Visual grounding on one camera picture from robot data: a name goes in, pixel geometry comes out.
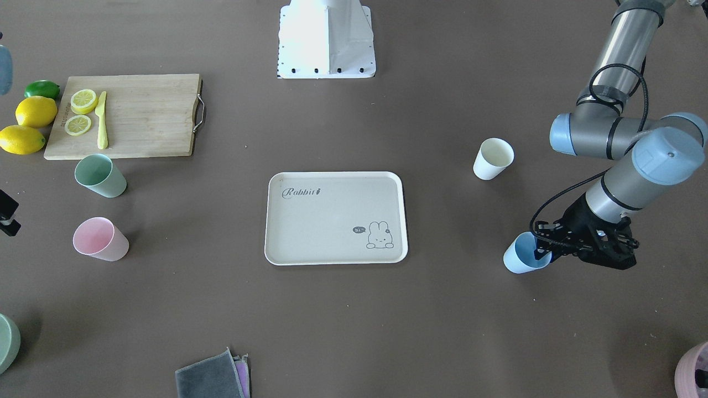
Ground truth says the pink bowl with ice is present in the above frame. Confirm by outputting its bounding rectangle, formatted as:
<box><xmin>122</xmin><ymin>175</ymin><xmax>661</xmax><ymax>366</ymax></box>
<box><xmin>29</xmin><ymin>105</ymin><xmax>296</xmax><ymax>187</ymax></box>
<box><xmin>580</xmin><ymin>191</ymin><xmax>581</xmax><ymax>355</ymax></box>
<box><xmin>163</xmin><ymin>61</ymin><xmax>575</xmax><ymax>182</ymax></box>
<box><xmin>674</xmin><ymin>342</ymin><xmax>707</xmax><ymax>397</ymax></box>

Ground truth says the green plastic bowl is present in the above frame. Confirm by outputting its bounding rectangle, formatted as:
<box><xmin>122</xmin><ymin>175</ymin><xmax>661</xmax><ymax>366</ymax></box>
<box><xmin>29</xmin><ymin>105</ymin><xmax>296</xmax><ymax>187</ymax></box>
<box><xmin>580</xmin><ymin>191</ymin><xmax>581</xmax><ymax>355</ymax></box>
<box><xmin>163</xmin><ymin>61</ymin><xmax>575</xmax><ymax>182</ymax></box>
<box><xmin>0</xmin><ymin>314</ymin><xmax>21</xmax><ymax>374</ymax></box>

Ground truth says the lower lemon slice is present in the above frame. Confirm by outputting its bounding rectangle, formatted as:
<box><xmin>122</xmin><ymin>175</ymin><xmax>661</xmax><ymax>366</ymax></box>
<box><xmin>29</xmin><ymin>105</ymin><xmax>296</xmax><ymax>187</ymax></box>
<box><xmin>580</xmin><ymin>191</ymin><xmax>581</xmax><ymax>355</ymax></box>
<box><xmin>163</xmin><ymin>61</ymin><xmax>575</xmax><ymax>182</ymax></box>
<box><xmin>64</xmin><ymin>115</ymin><xmax>92</xmax><ymax>136</ymax></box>

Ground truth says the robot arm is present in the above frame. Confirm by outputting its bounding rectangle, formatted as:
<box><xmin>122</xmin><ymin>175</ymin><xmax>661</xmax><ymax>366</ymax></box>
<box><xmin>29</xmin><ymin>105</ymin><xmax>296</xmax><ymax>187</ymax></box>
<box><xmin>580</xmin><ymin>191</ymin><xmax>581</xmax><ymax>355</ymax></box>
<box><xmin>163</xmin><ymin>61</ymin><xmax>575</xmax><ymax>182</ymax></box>
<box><xmin>508</xmin><ymin>1</ymin><xmax>706</xmax><ymax>270</ymax></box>

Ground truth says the bamboo cutting board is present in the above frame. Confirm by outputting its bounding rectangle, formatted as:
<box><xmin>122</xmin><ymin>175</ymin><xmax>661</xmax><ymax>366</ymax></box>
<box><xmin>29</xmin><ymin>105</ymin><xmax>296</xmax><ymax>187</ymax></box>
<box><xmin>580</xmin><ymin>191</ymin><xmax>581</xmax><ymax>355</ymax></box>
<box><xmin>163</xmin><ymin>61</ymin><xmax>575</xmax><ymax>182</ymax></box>
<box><xmin>44</xmin><ymin>74</ymin><xmax>202</xmax><ymax>160</ymax></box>

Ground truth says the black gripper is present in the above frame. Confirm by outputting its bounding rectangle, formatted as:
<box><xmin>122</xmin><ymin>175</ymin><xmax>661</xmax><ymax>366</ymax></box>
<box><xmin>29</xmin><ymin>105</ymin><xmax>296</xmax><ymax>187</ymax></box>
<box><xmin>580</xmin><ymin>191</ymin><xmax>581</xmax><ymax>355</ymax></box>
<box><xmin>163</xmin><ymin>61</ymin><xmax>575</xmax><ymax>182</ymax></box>
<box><xmin>533</xmin><ymin>196</ymin><xmax>639</xmax><ymax>270</ymax></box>

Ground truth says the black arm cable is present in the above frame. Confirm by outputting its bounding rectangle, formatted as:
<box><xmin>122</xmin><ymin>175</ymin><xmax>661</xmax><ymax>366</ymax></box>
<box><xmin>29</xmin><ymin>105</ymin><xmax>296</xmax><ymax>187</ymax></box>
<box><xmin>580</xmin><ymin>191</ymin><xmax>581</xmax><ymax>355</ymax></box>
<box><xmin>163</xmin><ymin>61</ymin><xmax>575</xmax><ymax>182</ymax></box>
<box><xmin>529</xmin><ymin>64</ymin><xmax>649</xmax><ymax>239</ymax></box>

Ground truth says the cream white plastic cup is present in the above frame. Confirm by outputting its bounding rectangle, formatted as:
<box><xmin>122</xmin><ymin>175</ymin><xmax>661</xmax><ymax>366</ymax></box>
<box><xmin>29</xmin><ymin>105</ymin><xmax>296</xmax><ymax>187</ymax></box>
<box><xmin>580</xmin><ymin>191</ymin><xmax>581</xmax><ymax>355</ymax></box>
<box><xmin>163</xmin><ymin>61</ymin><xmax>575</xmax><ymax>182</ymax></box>
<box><xmin>473</xmin><ymin>138</ymin><xmax>515</xmax><ymax>180</ymax></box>

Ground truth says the grey folded cloth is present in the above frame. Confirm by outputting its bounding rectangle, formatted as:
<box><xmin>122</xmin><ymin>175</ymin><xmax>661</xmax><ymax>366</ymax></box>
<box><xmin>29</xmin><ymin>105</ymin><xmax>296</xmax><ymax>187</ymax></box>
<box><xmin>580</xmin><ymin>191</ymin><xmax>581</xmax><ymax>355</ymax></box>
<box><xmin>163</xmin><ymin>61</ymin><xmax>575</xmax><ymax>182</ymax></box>
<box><xmin>175</xmin><ymin>350</ymin><xmax>242</xmax><ymax>397</ymax></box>

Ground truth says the green lime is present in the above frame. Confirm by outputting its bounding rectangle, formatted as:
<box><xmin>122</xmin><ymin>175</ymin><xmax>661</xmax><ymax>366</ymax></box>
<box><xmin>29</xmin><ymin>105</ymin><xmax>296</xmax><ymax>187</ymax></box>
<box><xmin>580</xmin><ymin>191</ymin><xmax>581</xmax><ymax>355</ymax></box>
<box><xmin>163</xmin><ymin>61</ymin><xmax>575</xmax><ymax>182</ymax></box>
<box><xmin>24</xmin><ymin>79</ymin><xmax>61</xmax><ymax>100</ymax></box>

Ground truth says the upper lemon slice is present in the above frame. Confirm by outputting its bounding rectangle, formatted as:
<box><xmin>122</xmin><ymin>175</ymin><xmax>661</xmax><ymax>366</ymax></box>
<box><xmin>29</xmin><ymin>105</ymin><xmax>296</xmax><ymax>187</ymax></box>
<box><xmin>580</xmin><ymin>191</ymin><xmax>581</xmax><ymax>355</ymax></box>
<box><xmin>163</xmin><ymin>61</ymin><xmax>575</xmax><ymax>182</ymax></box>
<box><xmin>69</xmin><ymin>89</ymin><xmax>98</xmax><ymax>115</ymax></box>

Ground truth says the purple cloth under grey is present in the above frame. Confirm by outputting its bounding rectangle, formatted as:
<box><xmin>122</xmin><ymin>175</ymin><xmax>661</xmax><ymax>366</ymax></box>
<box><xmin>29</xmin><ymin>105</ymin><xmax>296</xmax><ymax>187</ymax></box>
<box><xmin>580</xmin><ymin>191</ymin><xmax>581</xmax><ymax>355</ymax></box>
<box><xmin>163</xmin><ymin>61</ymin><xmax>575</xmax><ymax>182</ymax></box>
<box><xmin>233</xmin><ymin>353</ymin><xmax>251</xmax><ymax>398</ymax></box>

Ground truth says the whole lemon near board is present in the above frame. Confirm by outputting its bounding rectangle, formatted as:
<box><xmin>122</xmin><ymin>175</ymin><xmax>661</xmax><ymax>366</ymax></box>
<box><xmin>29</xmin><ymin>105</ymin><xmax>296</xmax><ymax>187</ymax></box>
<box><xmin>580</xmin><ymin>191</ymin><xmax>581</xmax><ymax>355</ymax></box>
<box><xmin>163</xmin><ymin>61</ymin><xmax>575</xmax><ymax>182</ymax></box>
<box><xmin>15</xmin><ymin>96</ymin><xmax>58</xmax><ymax>128</ymax></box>

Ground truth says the beige rabbit serving tray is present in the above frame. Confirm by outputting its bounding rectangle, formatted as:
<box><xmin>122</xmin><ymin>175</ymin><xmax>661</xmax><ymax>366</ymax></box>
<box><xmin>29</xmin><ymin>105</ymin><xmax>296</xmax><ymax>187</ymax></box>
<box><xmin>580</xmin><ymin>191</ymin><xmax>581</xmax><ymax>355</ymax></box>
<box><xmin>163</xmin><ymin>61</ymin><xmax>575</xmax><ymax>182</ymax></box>
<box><xmin>264</xmin><ymin>171</ymin><xmax>409</xmax><ymax>265</ymax></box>

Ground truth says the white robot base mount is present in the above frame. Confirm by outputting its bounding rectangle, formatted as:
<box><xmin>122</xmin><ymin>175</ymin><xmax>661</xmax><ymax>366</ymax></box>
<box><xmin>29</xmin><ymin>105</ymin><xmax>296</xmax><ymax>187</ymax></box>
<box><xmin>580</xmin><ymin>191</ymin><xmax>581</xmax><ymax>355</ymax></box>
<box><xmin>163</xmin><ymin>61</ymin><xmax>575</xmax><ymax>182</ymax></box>
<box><xmin>277</xmin><ymin>1</ymin><xmax>376</xmax><ymax>79</ymax></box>

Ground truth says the pink plastic cup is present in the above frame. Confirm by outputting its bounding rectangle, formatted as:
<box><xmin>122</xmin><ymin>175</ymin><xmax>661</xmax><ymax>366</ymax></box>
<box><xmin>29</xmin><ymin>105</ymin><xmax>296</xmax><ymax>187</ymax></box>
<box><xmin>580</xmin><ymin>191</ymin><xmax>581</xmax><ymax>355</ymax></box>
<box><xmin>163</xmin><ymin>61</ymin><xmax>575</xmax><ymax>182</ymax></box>
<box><xmin>72</xmin><ymin>217</ymin><xmax>129</xmax><ymax>261</ymax></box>

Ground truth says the green plastic cup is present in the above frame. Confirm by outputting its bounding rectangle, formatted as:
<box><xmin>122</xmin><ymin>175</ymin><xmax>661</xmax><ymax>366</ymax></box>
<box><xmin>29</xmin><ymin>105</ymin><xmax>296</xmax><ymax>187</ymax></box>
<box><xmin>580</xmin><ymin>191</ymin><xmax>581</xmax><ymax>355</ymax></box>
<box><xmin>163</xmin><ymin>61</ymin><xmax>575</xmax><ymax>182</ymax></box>
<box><xmin>74</xmin><ymin>154</ymin><xmax>127</xmax><ymax>197</ymax></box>

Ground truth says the light blue plastic cup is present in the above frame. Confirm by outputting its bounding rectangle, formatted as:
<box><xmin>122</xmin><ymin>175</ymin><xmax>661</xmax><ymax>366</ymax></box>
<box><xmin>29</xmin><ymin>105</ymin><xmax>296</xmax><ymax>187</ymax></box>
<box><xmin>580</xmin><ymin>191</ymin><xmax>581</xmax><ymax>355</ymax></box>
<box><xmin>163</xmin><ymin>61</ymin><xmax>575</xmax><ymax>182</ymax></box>
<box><xmin>503</xmin><ymin>232</ymin><xmax>552</xmax><ymax>274</ymax></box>

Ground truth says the lemon slice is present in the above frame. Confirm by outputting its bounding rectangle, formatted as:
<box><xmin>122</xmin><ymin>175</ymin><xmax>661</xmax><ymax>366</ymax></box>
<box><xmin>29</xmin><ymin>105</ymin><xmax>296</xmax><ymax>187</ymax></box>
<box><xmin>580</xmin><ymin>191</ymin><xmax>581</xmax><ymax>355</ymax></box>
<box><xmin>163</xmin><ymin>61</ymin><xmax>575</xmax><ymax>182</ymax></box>
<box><xmin>64</xmin><ymin>115</ymin><xmax>92</xmax><ymax>136</ymax></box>
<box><xmin>69</xmin><ymin>89</ymin><xmax>98</xmax><ymax>115</ymax></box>

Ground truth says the yellow plastic knife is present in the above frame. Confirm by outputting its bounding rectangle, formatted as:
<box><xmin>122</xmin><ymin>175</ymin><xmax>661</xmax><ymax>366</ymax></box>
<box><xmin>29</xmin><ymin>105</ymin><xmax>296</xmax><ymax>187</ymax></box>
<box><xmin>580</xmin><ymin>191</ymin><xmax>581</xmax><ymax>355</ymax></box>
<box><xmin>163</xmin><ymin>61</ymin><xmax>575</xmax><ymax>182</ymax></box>
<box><xmin>94</xmin><ymin>91</ymin><xmax>108</xmax><ymax>150</ymax></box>

